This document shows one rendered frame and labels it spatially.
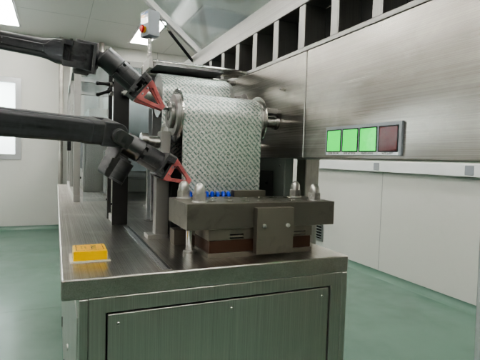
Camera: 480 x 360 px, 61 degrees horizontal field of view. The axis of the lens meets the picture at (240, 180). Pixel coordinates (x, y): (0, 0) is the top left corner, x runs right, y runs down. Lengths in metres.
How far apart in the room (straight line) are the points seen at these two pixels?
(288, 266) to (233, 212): 0.18
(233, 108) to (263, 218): 0.36
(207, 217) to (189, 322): 0.23
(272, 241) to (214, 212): 0.16
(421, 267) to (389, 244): 0.40
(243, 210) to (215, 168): 0.22
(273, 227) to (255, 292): 0.16
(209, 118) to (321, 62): 0.33
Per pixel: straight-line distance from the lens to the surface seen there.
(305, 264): 1.00
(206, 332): 0.93
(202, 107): 1.13
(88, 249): 0.96
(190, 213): 0.91
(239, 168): 1.16
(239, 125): 1.16
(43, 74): 6.72
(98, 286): 0.84
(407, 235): 4.08
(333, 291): 1.07
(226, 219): 0.94
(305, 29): 1.24
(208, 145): 1.12
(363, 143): 0.95
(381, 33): 0.97
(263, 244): 0.97
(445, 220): 3.80
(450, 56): 0.83
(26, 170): 6.64
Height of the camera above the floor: 1.13
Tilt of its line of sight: 3 degrees down
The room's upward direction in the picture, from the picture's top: 2 degrees clockwise
